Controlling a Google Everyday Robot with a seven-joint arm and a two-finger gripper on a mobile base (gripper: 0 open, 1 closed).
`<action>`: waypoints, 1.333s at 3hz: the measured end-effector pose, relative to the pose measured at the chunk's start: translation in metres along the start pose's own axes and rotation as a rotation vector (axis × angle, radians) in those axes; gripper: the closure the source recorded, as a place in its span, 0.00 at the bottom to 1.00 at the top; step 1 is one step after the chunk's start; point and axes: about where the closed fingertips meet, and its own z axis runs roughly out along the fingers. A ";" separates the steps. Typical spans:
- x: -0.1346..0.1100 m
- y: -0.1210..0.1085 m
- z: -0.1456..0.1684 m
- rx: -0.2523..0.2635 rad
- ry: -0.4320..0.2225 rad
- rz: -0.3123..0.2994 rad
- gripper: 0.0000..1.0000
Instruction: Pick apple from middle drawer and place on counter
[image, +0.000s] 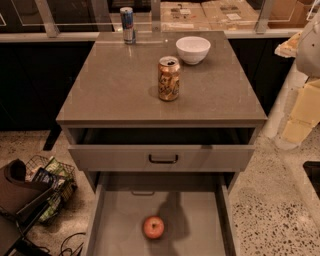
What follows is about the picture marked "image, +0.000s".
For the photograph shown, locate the cardboard box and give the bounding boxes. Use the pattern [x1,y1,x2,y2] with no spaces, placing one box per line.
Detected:
[201,0,258,30]
[160,2,211,31]

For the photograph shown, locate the red apple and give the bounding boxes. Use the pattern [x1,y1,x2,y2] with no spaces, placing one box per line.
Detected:
[143,216,164,239]

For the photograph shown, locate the grey drawer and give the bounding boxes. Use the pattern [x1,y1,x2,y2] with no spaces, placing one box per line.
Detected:
[69,128,254,172]
[82,172,240,256]

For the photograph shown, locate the blue silver energy drink can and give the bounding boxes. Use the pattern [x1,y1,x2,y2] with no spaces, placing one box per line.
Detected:
[120,7,136,44]

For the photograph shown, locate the black wire basket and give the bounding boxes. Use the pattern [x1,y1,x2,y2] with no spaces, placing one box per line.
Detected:
[26,155,77,225]

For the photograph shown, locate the brown robot base part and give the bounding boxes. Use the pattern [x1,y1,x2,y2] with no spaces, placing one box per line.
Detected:
[0,159,54,256]

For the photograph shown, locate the grey middle drawer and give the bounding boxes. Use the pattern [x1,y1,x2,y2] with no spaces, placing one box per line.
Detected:
[82,172,240,256]

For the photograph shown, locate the cardboard box right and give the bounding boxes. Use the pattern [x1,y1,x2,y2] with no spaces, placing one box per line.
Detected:
[201,0,258,30]

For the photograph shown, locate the grey drawer cabinet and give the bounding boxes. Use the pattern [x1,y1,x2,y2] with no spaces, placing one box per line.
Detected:
[57,31,266,188]

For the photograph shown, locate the cardboard box left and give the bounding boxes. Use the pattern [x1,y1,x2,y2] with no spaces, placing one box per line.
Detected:
[160,2,211,31]

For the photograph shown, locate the white bowl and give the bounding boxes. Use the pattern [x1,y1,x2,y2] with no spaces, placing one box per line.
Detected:
[176,36,211,65]

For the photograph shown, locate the white slanted post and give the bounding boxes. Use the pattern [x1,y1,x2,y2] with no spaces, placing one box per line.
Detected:
[263,62,307,139]

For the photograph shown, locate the gold soda can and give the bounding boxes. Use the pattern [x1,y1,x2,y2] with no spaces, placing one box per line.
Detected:
[158,56,180,101]

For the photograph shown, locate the black floor cable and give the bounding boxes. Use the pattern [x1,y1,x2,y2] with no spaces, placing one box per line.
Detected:
[58,232,87,256]

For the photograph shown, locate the snack bag in basket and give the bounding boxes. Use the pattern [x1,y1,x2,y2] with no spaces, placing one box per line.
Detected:
[32,167,59,189]

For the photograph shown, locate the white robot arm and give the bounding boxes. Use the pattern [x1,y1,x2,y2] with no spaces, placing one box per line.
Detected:
[275,12,320,144]

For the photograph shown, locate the grey top drawer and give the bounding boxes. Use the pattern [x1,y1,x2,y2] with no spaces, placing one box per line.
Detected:
[69,128,254,172]

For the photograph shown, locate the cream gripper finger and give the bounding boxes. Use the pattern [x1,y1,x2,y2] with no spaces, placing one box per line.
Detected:
[274,32,301,58]
[281,79,320,144]

